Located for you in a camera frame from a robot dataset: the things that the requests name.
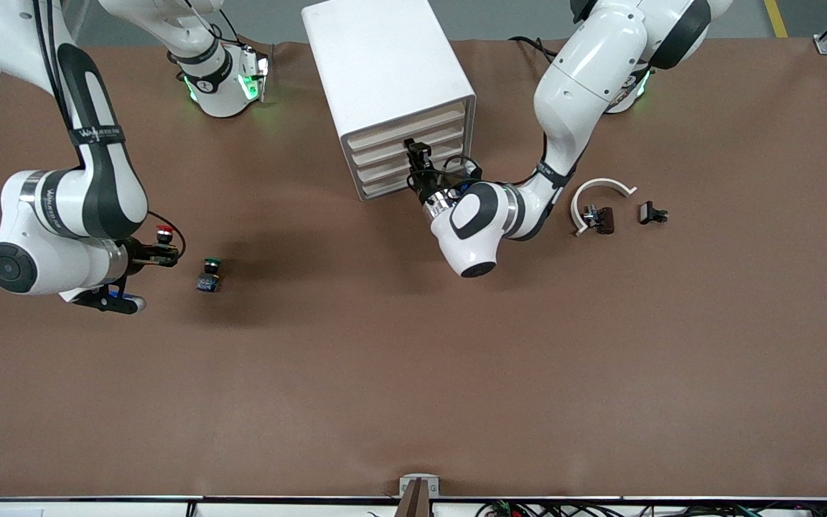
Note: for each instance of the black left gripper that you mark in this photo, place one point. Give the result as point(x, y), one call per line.
point(426, 189)

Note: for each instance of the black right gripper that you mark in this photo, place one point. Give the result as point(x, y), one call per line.
point(139, 253)

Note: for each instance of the red push button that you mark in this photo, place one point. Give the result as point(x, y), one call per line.
point(164, 231)

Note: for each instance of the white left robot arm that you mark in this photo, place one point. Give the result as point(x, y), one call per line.
point(578, 93)

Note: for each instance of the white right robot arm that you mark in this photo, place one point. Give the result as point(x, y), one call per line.
point(90, 179)

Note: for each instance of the green push button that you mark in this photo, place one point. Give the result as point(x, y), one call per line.
point(208, 278)

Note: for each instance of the brown black small component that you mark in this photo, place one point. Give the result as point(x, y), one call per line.
point(604, 220)

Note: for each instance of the brown table cover mat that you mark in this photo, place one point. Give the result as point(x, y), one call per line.
point(413, 359)

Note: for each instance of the small black clip component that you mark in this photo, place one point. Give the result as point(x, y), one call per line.
point(649, 212)

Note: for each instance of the metal table edge rail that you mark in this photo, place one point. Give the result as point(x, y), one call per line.
point(169, 498)

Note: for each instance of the grey metal bracket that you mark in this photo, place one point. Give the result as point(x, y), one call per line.
point(419, 487)

